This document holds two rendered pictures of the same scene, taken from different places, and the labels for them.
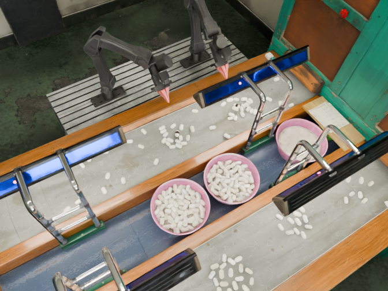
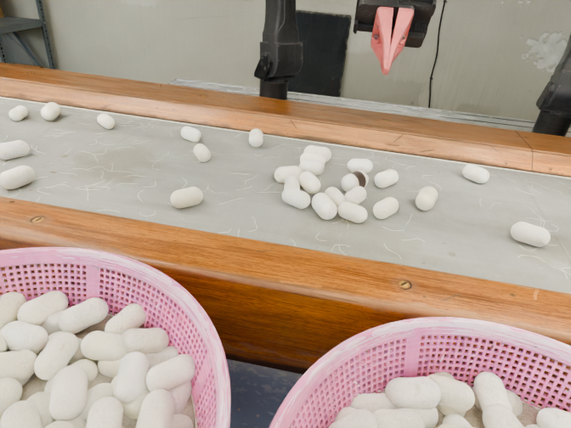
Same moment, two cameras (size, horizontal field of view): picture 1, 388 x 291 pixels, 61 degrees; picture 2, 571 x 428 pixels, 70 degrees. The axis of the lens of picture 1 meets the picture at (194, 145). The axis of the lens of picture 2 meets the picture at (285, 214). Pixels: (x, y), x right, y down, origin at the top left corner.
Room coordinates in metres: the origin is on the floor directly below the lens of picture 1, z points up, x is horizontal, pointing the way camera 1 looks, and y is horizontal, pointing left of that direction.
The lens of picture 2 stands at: (0.59, -0.15, 0.96)
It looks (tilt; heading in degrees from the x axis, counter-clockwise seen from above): 32 degrees down; 43
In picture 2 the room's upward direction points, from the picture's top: 5 degrees clockwise
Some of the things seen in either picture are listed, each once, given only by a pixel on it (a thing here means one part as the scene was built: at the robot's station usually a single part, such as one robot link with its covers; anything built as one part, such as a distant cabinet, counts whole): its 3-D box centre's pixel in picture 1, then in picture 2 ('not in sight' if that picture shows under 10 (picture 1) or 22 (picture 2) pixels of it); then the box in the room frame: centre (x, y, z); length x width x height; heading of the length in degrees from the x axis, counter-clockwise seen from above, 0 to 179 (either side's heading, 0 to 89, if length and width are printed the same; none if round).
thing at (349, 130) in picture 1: (332, 122); not in sight; (1.11, -0.73, 0.77); 0.33 x 0.15 x 0.01; 36
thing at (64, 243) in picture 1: (63, 202); not in sight; (0.48, 0.50, 0.90); 0.20 x 0.19 x 0.45; 126
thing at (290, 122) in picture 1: (298, 144); not in sight; (0.98, -0.55, 0.72); 0.27 x 0.27 x 0.10
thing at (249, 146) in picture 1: (256, 109); not in sight; (1.04, -0.29, 0.90); 0.20 x 0.19 x 0.45; 126
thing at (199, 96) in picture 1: (255, 73); not in sight; (1.11, -0.25, 1.08); 0.62 x 0.08 x 0.07; 126
